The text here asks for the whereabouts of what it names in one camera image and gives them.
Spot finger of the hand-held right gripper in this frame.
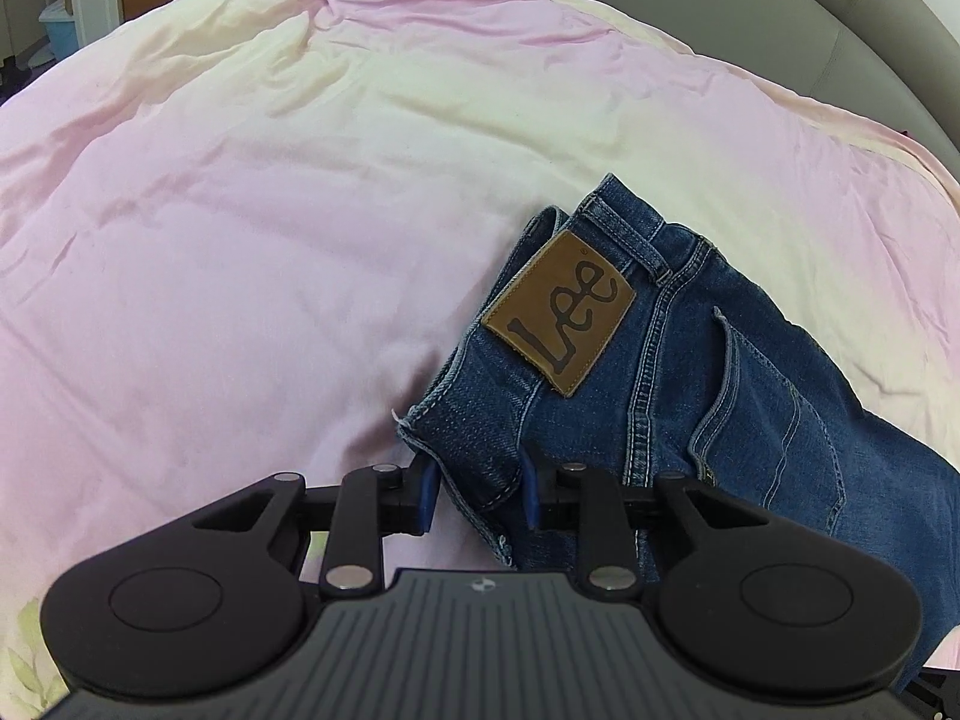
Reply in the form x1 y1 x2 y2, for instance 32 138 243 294
904 671 960 717

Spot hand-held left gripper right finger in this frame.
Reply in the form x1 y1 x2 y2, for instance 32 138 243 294
521 450 773 595

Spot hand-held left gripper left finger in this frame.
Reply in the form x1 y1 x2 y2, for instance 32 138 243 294
187 457 440 595

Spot blue denim pants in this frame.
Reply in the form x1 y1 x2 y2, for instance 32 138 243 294
395 172 960 695

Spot pink duvet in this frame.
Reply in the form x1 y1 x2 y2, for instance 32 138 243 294
0 0 960 720

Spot grey padded headboard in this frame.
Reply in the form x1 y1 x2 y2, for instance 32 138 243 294
465 0 960 192

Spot light blue plastic bin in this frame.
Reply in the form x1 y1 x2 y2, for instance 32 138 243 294
37 0 80 62

